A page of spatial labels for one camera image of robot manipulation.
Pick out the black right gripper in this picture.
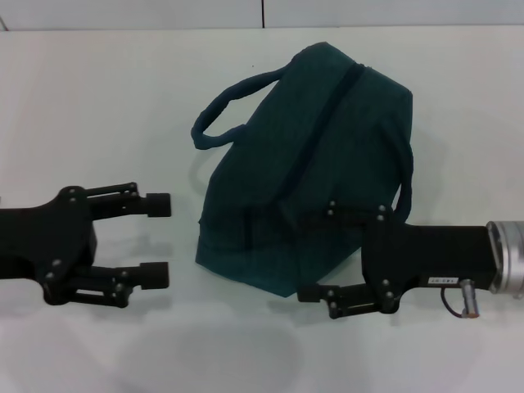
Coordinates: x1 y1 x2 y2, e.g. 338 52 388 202
296 199 499 321

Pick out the grey right gripper cable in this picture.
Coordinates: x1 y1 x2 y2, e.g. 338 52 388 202
440 278 481 320

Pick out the dark teal insulated lunch bag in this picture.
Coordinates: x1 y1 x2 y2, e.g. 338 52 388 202
190 41 415 299

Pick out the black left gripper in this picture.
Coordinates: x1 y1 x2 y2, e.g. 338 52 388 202
0 181 173 309

